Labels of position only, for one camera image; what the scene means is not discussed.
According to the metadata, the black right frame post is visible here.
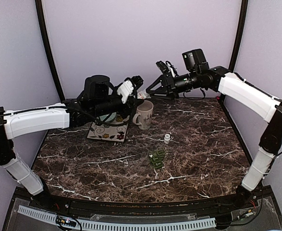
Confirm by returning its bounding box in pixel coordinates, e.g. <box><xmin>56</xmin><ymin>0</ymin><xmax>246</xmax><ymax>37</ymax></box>
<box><xmin>227</xmin><ymin>0</ymin><xmax>249</xmax><ymax>73</ymax></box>

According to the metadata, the white slotted cable duct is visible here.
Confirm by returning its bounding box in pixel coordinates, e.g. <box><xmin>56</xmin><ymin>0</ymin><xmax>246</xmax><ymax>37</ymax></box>
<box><xmin>17</xmin><ymin>205</ymin><xmax>217</xmax><ymax>231</ymax></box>

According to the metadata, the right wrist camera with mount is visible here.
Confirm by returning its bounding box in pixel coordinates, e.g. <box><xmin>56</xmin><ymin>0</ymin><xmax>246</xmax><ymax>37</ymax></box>
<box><xmin>156</xmin><ymin>61</ymin><xmax>179</xmax><ymax>77</ymax></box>

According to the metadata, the beige printed ceramic mug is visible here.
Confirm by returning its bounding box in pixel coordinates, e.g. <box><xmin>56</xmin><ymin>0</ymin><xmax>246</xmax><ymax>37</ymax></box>
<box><xmin>133</xmin><ymin>100</ymin><xmax>154</xmax><ymax>130</ymax></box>

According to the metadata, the black left frame post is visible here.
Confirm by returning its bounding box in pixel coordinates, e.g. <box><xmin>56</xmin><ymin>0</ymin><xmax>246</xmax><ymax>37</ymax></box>
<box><xmin>35</xmin><ymin>0</ymin><xmax>65</xmax><ymax>102</ymax></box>

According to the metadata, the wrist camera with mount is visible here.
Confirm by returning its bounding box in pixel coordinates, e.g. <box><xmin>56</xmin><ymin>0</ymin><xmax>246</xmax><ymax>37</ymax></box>
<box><xmin>116</xmin><ymin>76</ymin><xmax>144</xmax><ymax>104</ymax></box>
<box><xmin>156</xmin><ymin>61</ymin><xmax>179</xmax><ymax>77</ymax></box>

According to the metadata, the floral square ceramic plate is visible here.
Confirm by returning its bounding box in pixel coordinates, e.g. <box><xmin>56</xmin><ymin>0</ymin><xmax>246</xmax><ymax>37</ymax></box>
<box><xmin>87</xmin><ymin>122</ymin><xmax>128</xmax><ymax>142</ymax></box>

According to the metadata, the black frame post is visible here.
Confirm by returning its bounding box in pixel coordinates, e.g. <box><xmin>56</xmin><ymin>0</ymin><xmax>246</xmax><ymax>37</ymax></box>
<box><xmin>35</xmin><ymin>0</ymin><xmax>65</xmax><ymax>102</ymax></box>
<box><xmin>227</xmin><ymin>0</ymin><xmax>249</xmax><ymax>73</ymax></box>

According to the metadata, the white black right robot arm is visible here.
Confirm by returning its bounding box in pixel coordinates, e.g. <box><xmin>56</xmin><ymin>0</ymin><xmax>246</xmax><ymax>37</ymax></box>
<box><xmin>146</xmin><ymin>49</ymin><xmax>282</xmax><ymax>209</ymax></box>

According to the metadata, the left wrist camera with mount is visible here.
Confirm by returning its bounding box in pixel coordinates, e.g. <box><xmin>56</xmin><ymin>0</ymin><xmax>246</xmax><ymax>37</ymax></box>
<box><xmin>116</xmin><ymin>76</ymin><xmax>144</xmax><ymax>104</ymax></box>

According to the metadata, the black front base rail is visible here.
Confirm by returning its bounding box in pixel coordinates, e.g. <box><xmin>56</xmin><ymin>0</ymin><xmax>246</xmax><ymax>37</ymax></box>
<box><xmin>13</xmin><ymin>187</ymin><xmax>271</xmax><ymax>218</ymax></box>

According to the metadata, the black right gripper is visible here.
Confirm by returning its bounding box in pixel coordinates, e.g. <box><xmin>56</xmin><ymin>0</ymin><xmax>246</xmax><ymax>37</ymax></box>
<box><xmin>146</xmin><ymin>71</ymin><xmax>200</xmax><ymax>101</ymax></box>

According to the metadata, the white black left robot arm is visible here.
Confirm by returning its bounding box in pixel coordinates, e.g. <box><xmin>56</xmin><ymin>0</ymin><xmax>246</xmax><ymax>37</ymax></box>
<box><xmin>0</xmin><ymin>75</ymin><xmax>143</xmax><ymax>210</ymax></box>

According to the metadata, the white pill bottle orange label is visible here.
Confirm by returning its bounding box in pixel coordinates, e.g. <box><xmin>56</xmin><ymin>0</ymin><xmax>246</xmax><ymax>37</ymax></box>
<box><xmin>137</xmin><ymin>90</ymin><xmax>151</xmax><ymax>100</ymax></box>

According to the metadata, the small white pill bottle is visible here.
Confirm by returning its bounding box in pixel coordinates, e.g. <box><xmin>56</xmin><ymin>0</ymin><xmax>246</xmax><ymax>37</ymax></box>
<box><xmin>163</xmin><ymin>133</ymin><xmax>171</xmax><ymax>144</ymax></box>

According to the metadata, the green weekly pill organizer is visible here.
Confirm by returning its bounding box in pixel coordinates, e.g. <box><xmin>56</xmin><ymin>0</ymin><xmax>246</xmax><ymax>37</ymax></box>
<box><xmin>148</xmin><ymin>149</ymin><xmax>166</xmax><ymax>169</ymax></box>

